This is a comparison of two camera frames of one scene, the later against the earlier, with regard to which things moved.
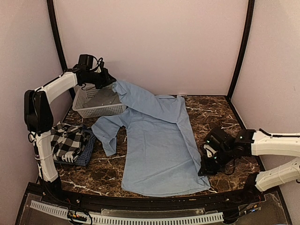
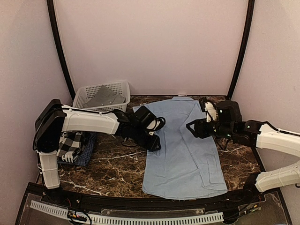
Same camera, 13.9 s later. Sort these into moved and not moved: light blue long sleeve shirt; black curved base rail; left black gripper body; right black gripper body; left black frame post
Moved: light blue long sleeve shirt; left black gripper body; right black gripper body
Not moved: black curved base rail; left black frame post
